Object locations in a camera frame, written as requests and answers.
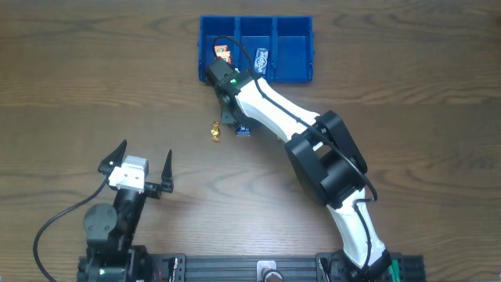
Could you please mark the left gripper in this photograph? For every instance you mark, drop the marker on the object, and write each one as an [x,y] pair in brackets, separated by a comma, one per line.
[153,190]

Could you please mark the blue candy pack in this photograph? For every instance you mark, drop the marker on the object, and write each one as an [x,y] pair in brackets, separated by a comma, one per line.
[261,61]
[243,131]

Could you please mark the orange candy box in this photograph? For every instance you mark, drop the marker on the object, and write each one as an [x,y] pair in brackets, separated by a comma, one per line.
[220,49]
[225,58]

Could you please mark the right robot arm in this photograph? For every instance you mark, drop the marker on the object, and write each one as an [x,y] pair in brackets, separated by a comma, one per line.
[270,111]

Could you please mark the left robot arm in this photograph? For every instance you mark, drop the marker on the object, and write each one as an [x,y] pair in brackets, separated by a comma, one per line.
[99,223]

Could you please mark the blue tray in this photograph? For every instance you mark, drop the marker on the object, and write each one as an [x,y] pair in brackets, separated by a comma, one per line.
[291,55]

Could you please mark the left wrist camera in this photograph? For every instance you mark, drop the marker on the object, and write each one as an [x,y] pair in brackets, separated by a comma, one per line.
[129,174]

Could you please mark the mounting rail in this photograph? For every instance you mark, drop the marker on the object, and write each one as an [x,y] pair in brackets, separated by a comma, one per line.
[227,268]

